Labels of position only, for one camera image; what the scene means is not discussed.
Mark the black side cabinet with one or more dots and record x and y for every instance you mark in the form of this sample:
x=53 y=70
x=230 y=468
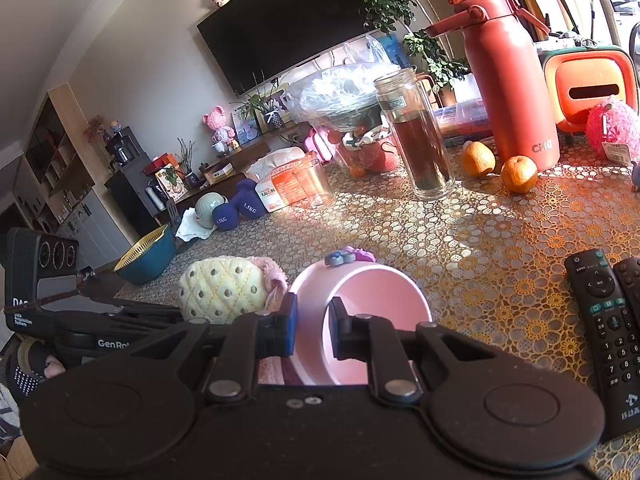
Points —
x=132 y=200

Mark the black television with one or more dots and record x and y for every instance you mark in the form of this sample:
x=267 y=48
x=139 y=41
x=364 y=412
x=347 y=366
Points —
x=285 y=25

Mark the red water bottle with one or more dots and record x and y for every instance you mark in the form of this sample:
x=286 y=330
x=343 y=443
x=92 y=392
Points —
x=505 y=85

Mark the vase with twigs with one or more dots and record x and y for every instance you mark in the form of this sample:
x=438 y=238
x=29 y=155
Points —
x=190 y=172

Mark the orange fruit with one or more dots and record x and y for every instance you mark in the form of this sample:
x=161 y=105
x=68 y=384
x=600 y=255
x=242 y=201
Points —
x=520 y=174
x=477 y=158

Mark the dark dotted cloth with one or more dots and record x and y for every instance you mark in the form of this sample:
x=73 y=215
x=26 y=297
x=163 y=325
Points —
x=27 y=375

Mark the small potted plant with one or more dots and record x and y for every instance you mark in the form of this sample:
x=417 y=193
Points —
x=272 y=115

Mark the clear drinking glass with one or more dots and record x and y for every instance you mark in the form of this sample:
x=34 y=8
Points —
x=315 y=185

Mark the orange and white tissue pack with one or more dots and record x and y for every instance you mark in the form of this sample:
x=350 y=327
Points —
x=280 y=187

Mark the blue box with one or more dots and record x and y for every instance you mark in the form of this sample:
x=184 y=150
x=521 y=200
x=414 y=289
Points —
x=392 y=50

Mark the pink bag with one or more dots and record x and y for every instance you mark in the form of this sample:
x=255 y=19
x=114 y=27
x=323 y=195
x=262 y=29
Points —
x=317 y=147

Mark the black coffee machine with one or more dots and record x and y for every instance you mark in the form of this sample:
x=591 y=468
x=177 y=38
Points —
x=120 y=147

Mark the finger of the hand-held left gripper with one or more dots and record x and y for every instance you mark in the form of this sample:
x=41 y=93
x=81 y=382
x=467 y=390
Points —
x=150 y=324
x=140 y=306

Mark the red printed fruit pot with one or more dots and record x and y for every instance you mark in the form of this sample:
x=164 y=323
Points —
x=367 y=155

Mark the small printed picture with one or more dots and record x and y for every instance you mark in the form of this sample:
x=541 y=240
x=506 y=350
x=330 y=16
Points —
x=245 y=130

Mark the pink fluffy towel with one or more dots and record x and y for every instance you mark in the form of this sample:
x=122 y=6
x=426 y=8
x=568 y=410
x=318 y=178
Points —
x=272 y=272

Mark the lilac mug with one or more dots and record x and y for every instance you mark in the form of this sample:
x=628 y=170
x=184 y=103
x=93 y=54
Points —
x=370 y=285

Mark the small yellow box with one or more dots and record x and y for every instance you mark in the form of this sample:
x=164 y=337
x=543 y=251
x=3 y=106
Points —
x=219 y=174

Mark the teal bowl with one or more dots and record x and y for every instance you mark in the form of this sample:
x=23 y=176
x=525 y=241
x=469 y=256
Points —
x=150 y=267

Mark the clear plastic bag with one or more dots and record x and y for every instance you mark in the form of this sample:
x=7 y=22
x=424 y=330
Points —
x=335 y=90

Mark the yellow strainer basket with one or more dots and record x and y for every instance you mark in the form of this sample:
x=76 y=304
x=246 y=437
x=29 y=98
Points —
x=140 y=247

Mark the glass tea bottle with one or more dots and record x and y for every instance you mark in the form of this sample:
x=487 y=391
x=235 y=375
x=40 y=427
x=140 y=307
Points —
x=417 y=145

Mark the wooden shelf unit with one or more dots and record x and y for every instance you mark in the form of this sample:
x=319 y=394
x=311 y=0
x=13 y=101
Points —
x=55 y=170

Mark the pink bear toy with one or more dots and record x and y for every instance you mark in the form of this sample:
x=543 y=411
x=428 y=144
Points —
x=220 y=130

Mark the pink fluffy toy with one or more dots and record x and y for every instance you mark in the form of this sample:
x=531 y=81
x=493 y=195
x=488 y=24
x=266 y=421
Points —
x=612 y=127

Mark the clear plastic storage box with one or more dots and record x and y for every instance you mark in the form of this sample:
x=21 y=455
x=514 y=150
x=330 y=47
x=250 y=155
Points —
x=462 y=115

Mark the printed calendar book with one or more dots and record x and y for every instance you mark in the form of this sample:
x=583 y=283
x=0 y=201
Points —
x=171 y=185

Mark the tall green houseplant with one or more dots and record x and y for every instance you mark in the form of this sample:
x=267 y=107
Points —
x=390 y=5

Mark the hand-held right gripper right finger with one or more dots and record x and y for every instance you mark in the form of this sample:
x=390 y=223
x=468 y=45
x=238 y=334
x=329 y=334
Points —
x=337 y=332

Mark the white plastic bag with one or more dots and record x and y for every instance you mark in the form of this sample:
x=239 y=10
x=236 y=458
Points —
x=365 y=52

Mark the white cloth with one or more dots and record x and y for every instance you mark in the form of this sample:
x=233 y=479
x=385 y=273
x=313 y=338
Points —
x=190 y=230

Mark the blue dumbbell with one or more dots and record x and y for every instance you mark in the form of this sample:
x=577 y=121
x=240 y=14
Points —
x=226 y=217
x=249 y=202

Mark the orange tissue box holder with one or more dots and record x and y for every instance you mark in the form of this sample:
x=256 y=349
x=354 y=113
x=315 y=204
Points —
x=590 y=85

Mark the black remote control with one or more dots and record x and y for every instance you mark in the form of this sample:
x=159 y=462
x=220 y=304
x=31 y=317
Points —
x=631 y=280
x=607 y=330

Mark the pale yellow pineapple plush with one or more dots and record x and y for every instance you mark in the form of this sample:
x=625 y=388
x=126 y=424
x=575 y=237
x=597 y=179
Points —
x=220 y=287

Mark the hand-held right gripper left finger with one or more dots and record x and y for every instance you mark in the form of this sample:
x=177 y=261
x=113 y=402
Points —
x=290 y=325

